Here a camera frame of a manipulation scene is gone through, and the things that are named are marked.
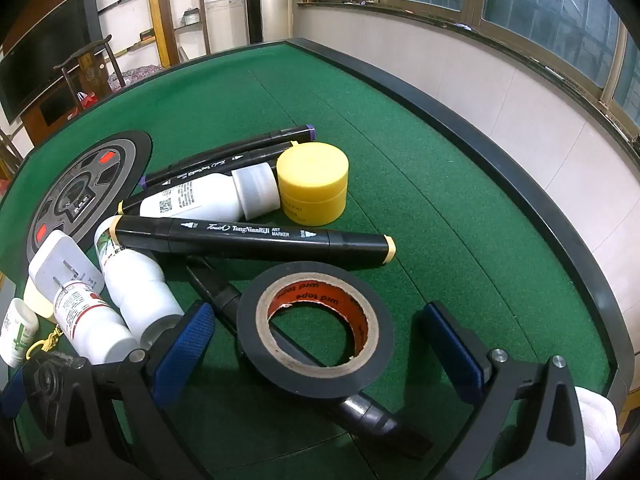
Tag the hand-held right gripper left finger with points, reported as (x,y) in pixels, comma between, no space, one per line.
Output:
(185,355)

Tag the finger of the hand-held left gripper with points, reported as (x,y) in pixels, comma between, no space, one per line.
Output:
(10,395)

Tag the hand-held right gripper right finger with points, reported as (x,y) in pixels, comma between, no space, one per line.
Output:
(450,350)

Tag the small white bottle green print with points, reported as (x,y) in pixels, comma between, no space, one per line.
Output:
(15,332)

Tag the black electrical tape roll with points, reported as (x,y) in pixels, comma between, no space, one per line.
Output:
(250,340)

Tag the white bottle green label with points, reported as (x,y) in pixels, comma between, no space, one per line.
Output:
(135,285)

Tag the pale yellow plastic item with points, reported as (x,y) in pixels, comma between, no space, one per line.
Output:
(39,302)

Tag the white bottle red label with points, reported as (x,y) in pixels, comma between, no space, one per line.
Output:
(92,325)

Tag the white charger plug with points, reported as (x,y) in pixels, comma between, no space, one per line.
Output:
(60,260)

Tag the white item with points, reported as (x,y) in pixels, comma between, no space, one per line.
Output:
(200,200)

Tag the yellow round jar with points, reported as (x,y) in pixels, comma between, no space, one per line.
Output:
(312,175)

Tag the person's right hand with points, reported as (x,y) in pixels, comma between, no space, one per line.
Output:
(600,430)

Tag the thick black pen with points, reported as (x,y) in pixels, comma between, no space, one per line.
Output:
(220,295)

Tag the black marker cream caps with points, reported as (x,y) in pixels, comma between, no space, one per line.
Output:
(250,242)

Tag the black marker purple caps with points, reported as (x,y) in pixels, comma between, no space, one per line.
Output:
(225,152)

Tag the black marker yellow caps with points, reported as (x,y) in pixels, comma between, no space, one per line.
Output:
(250,157)

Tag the red plastic bag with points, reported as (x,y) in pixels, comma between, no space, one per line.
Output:
(89,101)

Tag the wooden television cabinet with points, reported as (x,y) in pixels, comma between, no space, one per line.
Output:
(50,110)

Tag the floral cushion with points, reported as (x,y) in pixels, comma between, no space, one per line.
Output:
(137,75)

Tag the wooden chair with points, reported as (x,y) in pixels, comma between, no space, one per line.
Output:
(82,67)

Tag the black television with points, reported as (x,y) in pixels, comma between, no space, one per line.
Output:
(45,55)

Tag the window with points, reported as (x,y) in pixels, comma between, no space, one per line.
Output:
(540,0)

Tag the tower air conditioner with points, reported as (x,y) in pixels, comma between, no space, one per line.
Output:
(272,0)

